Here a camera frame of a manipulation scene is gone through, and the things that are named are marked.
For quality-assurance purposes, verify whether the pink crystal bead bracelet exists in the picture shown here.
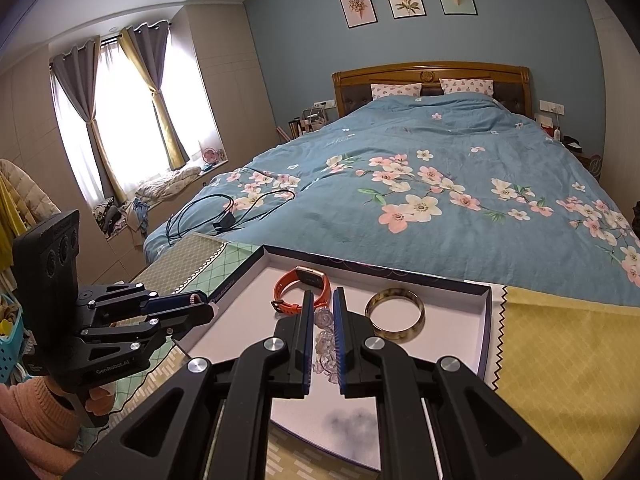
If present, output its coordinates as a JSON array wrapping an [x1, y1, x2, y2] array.
[[311, 306, 343, 385]]

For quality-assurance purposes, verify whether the pink sweater forearm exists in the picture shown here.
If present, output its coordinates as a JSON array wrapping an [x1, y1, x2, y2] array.
[[1, 376, 80, 479]]

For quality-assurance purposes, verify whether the left hand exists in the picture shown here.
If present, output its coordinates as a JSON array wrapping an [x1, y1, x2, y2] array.
[[46, 376, 117, 418]]

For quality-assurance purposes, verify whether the blue plastic basket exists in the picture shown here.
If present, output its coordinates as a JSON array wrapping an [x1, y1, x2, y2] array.
[[0, 294, 24, 384]]

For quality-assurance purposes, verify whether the dark shallow tray box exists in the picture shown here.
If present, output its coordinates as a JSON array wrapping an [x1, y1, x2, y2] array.
[[179, 244, 497, 471]]

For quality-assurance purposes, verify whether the tortoiseshell bangle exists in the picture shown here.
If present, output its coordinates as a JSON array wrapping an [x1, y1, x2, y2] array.
[[364, 287, 426, 342]]

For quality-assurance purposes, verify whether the yellow hanging garment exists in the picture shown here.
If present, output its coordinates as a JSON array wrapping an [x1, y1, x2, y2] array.
[[0, 176, 27, 271]]

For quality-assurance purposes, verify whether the beige puffer jacket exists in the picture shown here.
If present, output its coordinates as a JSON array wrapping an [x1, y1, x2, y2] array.
[[1, 159, 61, 226]]

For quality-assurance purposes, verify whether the red smart watch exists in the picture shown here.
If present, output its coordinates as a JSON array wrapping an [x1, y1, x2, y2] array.
[[271, 266, 331, 315]]

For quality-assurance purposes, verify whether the blue floral duvet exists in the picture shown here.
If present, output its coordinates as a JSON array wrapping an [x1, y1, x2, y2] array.
[[143, 93, 639, 306]]

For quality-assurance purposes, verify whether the left grey yellow curtain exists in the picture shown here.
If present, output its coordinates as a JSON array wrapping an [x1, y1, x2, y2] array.
[[50, 38, 127, 206]]

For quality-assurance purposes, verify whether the grey yellow curtain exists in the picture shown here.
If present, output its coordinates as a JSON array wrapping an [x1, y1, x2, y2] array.
[[50, 38, 127, 206], [118, 20, 189, 170]]

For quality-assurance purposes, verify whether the right grey yellow curtain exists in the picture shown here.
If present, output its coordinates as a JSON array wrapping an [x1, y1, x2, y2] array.
[[118, 20, 189, 170]]

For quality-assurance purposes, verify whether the left polka dot pillow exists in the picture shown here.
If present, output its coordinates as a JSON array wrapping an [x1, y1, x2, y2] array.
[[370, 82, 422, 100]]

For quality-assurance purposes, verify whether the polka dot pillow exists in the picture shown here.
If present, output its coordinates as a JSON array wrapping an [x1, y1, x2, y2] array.
[[439, 78, 495, 96], [370, 82, 422, 100]]

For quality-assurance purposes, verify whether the right polka dot pillow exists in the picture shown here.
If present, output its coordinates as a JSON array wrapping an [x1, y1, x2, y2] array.
[[439, 78, 495, 96]]

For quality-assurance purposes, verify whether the wooden headboard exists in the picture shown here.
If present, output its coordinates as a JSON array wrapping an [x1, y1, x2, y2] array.
[[332, 61, 535, 118]]

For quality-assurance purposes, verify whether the pink flower picture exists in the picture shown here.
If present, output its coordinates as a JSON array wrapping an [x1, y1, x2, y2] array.
[[340, 0, 378, 28]]

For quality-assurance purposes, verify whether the black charger cable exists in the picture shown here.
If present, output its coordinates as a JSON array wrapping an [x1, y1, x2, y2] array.
[[164, 187, 298, 246]]

